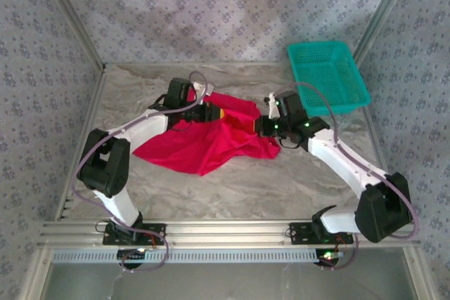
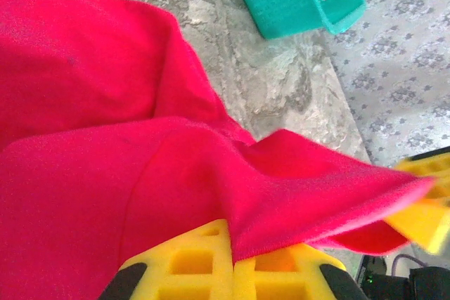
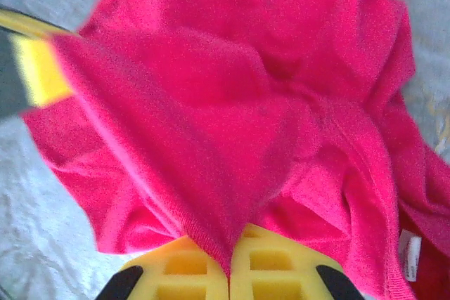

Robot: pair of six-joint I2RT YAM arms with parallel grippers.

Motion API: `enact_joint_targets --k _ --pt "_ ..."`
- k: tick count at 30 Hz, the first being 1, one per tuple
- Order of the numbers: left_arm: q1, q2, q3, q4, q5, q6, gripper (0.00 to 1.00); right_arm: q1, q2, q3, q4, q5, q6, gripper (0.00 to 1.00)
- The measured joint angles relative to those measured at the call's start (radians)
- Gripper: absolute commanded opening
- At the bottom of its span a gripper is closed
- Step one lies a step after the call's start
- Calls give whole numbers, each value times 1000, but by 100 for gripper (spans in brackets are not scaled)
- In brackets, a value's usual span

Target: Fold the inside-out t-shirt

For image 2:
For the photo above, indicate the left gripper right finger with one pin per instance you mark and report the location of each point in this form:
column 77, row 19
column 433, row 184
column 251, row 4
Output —
column 302, row 279

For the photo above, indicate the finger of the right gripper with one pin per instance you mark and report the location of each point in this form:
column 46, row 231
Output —
column 425, row 222
column 432, row 168

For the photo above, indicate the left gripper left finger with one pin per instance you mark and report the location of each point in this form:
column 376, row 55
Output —
column 158, row 261

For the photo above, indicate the red t-shirt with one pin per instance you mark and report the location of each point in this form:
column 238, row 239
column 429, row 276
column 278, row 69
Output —
column 105, row 138

